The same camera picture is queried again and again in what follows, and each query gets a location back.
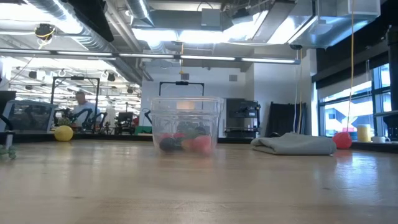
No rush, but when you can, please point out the clear plastic tupperware container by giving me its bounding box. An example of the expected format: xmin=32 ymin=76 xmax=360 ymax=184
xmin=148 ymin=95 xmax=224 ymax=156

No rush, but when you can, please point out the dark round grape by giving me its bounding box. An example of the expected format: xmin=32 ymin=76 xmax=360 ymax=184
xmin=159 ymin=138 xmax=177 ymax=152

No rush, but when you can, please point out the black robot station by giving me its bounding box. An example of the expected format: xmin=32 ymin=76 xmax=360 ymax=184
xmin=225 ymin=98 xmax=262 ymax=138

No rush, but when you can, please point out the green box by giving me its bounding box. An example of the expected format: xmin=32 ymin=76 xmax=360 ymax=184
xmin=134 ymin=125 xmax=152 ymax=135

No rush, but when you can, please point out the long ceiling light bar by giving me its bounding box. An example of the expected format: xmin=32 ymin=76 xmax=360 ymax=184
xmin=0 ymin=48 xmax=302 ymax=65

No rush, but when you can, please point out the black panel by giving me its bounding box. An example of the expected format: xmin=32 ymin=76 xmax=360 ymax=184
xmin=267 ymin=101 xmax=307 ymax=137

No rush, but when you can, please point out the folded grey cloth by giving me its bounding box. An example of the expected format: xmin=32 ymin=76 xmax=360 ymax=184
xmin=250 ymin=132 xmax=337 ymax=156

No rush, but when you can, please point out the person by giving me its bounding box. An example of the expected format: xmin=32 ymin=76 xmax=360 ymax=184
xmin=72 ymin=90 xmax=103 ymax=130

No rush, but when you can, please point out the small spiky green plant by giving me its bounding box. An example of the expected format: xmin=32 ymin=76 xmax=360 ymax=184
xmin=57 ymin=115 xmax=73 ymax=127

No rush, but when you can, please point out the yellow lemon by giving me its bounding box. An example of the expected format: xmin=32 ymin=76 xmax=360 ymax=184
xmin=53 ymin=125 xmax=75 ymax=142

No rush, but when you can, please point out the red round fruit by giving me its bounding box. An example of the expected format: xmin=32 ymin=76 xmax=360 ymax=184
xmin=332 ymin=131 xmax=354 ymax=150

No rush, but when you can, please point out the yellow cup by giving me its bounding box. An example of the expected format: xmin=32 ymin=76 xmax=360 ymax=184
xmin=356 ymin=123 xmax=372 ymax=143

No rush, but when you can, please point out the blue-grey office chair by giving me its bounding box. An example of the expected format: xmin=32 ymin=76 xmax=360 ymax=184
xmin=6 ymin=99 xmax=59 ymax=134

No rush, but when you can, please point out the black rig with camera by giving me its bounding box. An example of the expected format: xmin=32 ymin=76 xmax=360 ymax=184
xmin=159 ymin=80 xmax=205 ymax=100

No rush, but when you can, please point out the black aluminium table frame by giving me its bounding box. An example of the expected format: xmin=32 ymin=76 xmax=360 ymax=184
xmin=0 ymin=132 xmax=398 ymax=154

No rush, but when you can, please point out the black metal frame rig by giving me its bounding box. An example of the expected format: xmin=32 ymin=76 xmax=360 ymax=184
xmin=49 ymin=76 xmax=101 ymax=133

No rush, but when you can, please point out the yellow hanging cord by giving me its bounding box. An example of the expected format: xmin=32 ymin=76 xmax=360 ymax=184
xmin=346 ymin=0 xmax=355 ymax=133

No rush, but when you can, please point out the hanging black cable reel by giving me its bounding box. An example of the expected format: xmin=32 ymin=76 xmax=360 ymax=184
xmin=34 ymin=23 xmax=57 ymax=41

